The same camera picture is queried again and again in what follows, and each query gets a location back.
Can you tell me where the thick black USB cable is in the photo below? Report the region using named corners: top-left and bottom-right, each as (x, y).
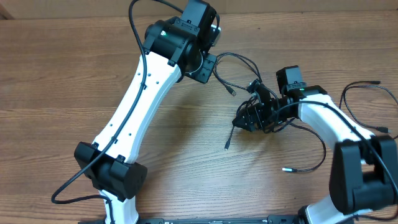
top-left (213, 52), bottom-right (265, 152)

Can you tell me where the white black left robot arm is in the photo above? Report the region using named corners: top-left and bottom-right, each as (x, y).
top-left (74, 1), bottom-right (221, 223)

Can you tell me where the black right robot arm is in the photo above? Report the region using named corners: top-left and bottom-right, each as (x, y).
top-left (232, 65), bottom-right (397, 223)

